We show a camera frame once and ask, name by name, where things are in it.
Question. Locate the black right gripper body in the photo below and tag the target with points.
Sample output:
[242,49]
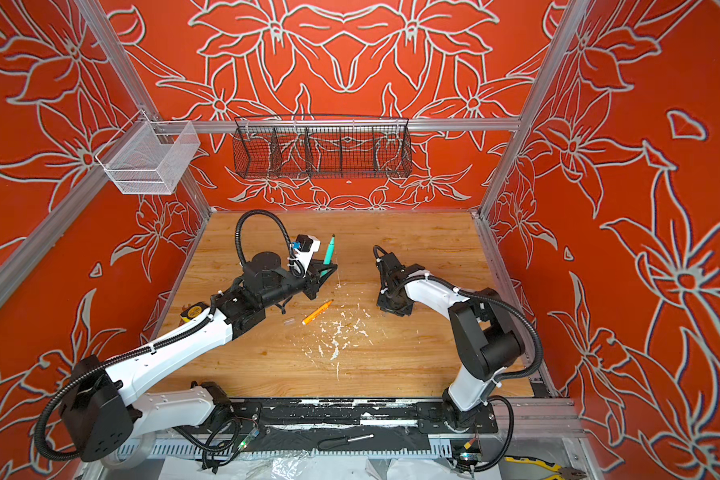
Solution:
[388,303]

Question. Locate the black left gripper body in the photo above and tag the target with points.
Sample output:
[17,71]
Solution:
[308,284]

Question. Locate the green marker pen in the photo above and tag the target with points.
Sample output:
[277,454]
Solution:
[329,251]

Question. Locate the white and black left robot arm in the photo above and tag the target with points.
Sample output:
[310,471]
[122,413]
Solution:
[107,402]

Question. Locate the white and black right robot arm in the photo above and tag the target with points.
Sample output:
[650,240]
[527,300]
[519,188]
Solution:
[487,339]

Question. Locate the orange highlighter pen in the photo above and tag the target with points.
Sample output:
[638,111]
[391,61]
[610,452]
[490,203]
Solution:
[317,313]

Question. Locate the yellow black tape measure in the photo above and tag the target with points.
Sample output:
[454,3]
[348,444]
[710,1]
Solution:
[193,311]

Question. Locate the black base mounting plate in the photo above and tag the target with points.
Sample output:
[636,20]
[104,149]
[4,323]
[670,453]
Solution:
[380,427]

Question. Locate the clear plastic bin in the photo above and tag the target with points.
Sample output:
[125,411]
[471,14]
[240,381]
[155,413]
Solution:
[149,158]

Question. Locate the roll of clear tape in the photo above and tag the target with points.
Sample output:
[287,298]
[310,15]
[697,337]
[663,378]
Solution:
[131,454]

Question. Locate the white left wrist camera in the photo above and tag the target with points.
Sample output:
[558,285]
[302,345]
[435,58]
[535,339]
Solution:
[305,247]

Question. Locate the black wire basket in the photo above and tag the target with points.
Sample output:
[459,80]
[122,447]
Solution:
[322,147]

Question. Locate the yellow handled pliers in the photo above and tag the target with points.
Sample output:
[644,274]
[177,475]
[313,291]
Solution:
[551,470]

